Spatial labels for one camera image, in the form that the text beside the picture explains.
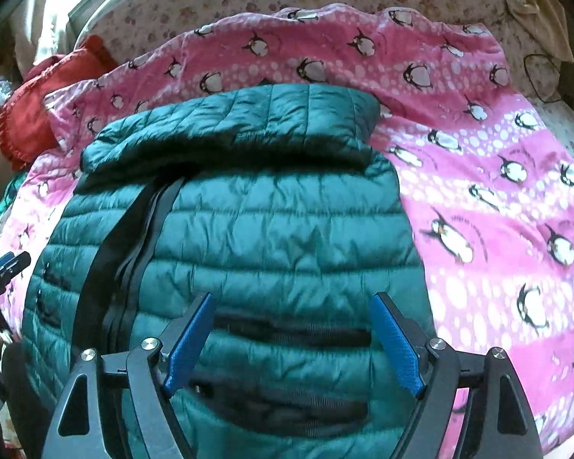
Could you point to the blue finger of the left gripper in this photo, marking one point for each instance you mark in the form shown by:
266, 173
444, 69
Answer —
11, 266

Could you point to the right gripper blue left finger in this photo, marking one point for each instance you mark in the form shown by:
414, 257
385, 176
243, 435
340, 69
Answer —
158, 368

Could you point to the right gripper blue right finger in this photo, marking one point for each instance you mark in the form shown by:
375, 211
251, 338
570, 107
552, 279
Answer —
427, 368

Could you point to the green quilted puffer jacket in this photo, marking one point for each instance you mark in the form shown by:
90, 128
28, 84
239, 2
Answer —
271, 199

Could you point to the green fabric at bedside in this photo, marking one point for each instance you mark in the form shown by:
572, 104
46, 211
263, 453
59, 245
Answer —
11, 191

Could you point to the red knitted blanket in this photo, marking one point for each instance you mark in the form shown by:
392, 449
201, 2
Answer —
25, 132

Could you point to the pink penguin print blanket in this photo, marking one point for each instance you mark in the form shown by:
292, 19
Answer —
487, 187

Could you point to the beige cloth on bed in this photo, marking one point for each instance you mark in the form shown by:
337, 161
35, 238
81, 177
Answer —
546, 21

